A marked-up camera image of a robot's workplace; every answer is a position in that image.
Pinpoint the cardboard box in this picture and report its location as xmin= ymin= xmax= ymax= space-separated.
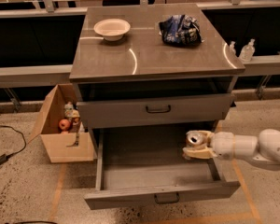
xmin=29 ymin=84 xmax=96 ymax=162

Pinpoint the clear sanitizer bottle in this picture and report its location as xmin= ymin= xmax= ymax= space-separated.
xmin=239 ymin=39 xmax=255 ymax=62

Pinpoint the grey metal rail shelf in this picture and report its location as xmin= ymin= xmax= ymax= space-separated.
xmin=0 ymin=55 xmax=280 ymax=89

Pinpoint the white paper bowl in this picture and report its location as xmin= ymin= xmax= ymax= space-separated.
xmin=93 ymin=19 xmax=131 ymax=41

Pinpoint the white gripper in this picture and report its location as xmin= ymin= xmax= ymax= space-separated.
xmin=183 ymin=131 xmax=234 ymax=160

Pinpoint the small plastic bottle in box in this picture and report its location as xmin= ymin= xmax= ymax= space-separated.
xmin=63 ymin=102 xmax=74 ymax=119

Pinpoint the red apple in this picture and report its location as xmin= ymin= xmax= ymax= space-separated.
xmin=59 ymin=119 xmax=71 ymax=131

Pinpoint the grey drawer cabinet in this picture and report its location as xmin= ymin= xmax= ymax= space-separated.
xmin=68 ymin=2 xmax=246 ymax=210

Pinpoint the grey lower open drawer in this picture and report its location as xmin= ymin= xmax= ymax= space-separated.
xmin=85 ymin=123 xmax=240 ymax=210

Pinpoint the blue chip bag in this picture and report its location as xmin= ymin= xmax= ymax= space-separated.
xmin=159 ymin=14 xmax=203 ymax=47

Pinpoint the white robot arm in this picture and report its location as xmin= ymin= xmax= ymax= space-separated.
xmin=183 ymin=129 xmax=280 ymax=169

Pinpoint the black power cable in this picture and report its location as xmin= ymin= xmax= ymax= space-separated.
xmin=0 ymin=121 xmax=28 ymax=169

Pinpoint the grey upper drawer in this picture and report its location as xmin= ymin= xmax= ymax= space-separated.
xmin=77 ymin=93 xmax=233 ymax=129

